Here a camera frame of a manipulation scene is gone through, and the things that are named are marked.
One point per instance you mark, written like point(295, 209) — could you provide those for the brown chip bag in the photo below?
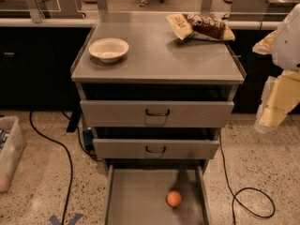
point(200, 27)

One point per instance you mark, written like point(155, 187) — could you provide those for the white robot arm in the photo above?
point(286, 45)

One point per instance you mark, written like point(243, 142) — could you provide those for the grey drawer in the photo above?
point(137, 196)
point(156, 114)
point(163, 149)

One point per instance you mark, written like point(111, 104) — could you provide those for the grey drawer cabinet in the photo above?
point(156, 68)

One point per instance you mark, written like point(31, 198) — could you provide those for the clear plastic bin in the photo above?
point(11, 147)

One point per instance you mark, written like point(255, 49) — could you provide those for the white bowl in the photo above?
point(109, 50)

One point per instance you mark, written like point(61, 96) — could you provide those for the middle grey drawer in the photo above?
point(163, 149)

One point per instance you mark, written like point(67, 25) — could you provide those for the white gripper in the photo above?
point(289, 49)

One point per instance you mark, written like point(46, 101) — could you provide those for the bottom grey drawer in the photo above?
point(137, 196)

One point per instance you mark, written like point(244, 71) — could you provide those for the blue power box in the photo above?
point(87, 136)

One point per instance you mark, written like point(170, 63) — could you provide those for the orange fruit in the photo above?
point(173, 198)

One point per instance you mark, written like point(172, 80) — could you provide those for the top grey drawer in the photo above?
point(156, 114)

